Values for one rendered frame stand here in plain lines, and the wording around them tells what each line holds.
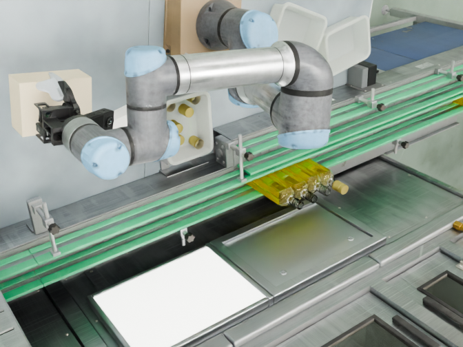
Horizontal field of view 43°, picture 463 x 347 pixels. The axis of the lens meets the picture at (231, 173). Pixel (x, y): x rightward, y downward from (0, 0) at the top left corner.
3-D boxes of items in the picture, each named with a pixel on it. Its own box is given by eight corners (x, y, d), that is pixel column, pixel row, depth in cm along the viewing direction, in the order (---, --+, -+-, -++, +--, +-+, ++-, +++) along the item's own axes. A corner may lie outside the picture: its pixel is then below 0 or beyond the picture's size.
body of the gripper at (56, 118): (32, 100, 121) (53, 118, 112) (73, 96, 126) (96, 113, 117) (34, 135, 124) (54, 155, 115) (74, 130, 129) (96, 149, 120)
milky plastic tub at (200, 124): (156, 158, 197) (169, 167, 191) (149, 95, 187) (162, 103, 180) (200, 143, 206) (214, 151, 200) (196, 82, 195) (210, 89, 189)
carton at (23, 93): (8, 74, 129) (18, 83, 124) (78, 69, 138) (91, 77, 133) (12, 126, 134) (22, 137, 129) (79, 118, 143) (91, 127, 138)
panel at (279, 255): (87, 303, 175) (140, 375, 150) (85, 295, 174) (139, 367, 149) (315, 201, 219) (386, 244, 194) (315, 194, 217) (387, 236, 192)
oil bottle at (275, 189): (245, 184, 208) (284, 209, 193) (244, 170, 206) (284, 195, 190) (258, 179, 211) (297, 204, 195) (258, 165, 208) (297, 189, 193)
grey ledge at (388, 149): (282, 181, 233) (301, 192, 225) (282, 161, 228) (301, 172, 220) (439, 116, 279) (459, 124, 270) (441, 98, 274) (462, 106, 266)
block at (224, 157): (213, 162, 205) (225, 169, 200) (212, 137, 200) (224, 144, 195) (222, 158, 206) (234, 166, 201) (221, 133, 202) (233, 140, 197)
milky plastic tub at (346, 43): (308, 29, 217) (324, 34, 211) (352, 9, 226) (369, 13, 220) (313, 72, 227) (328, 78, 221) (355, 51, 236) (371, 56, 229)
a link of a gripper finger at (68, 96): (58, 76, 124) (71, 109, 121) (65, 76, 125) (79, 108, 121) (54, 91, 127) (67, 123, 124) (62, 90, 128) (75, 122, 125)
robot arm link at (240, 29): (253, 6, 174) (283, 10, 164) (251, 52, 179) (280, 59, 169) (219, 7, 167) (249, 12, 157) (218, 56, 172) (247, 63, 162)
